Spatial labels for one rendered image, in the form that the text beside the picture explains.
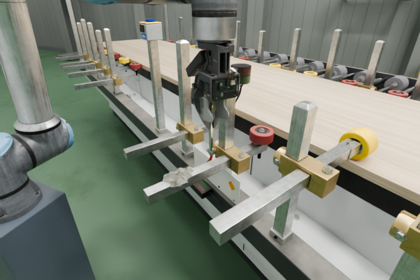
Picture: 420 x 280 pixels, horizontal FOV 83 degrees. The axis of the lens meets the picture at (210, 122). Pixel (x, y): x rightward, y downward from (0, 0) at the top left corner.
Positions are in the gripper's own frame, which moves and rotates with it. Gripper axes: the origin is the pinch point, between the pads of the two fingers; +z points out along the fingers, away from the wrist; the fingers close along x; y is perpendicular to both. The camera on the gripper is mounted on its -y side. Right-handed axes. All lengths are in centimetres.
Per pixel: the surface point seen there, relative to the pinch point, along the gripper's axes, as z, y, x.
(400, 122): 11, 11, 72
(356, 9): -21, -237, 404
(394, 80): 18, -33, 155
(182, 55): -11.0, -31.0, 5.2
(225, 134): 8.8, -6.3, 8.5
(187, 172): 13.8, -0.7, -6.6
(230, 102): -1.5, -6.5, 10.1
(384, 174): 11.4, 25.6, 35.8
